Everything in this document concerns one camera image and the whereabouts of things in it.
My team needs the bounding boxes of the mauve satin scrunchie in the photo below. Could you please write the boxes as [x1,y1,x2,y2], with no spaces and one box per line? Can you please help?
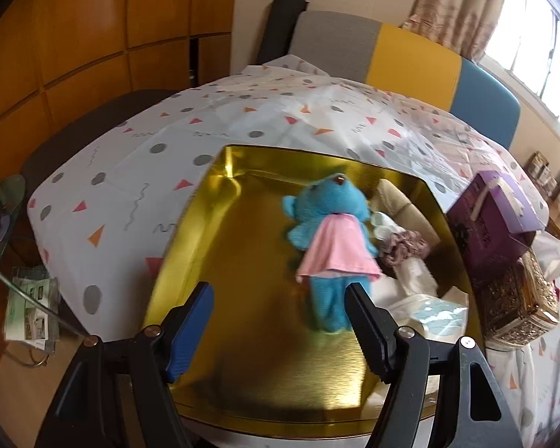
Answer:
[380,230,431,267]

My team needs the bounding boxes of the glass side table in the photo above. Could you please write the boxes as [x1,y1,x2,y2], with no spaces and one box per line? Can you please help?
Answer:
[0,174,88,338]

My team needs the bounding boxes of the purple tissue box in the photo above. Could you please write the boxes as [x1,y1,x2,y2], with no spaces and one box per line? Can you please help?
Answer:
[447,171,544,282]

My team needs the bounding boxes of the patterned plastic tablecloth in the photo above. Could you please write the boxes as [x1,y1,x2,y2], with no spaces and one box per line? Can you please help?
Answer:
[26,53,560,448]

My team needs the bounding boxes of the white waffle cloth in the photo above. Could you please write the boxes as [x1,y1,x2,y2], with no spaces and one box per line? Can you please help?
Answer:
[371,212,438,296]

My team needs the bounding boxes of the white packaged towel roll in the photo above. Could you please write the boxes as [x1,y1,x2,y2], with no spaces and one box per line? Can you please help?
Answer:
[387,286,469,344]

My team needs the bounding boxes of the left beige curtain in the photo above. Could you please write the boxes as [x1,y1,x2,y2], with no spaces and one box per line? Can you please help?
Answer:
[401,0,505,62]

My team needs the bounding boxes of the cream folded cloth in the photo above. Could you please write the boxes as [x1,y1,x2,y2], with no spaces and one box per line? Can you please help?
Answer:
[370,179,440,249]

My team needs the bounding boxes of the window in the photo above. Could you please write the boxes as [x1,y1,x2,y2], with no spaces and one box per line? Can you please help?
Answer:
[486,0,560,123]

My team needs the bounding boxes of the wooden wardrobe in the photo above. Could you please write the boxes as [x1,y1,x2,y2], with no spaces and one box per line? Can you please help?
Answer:
[0,0,234,178]

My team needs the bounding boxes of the grey yellow blue sofa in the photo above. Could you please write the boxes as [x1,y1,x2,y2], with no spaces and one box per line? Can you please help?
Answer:
[255,0,522,151]

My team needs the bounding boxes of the gold tray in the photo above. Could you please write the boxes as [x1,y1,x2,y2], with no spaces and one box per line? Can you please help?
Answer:
[145,144,470,439]

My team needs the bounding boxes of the gold embossed tissue box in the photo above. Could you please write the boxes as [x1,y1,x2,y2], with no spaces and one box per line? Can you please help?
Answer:
[472,250,560,351]

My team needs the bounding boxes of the boxes on desk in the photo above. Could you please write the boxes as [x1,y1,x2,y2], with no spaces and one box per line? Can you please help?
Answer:
[524,151,557,197]

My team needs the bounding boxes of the blue plush toy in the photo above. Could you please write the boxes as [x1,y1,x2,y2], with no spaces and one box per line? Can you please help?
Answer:
[282,173,382,333]

